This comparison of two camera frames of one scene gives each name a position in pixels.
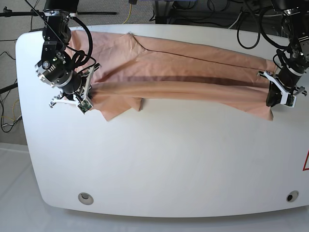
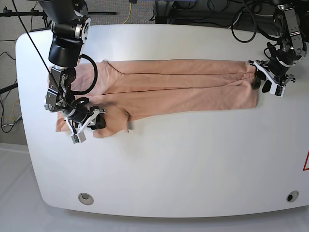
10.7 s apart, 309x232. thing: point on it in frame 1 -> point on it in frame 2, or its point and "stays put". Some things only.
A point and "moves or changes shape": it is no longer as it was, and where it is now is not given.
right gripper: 288,94 -> 275,69
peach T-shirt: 171,71 moves or changes shape
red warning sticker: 304,168 stays put
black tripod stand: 7,12 stays put
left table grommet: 86,198 stays put
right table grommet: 292,195 stays put
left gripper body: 81,94 -> 78,118
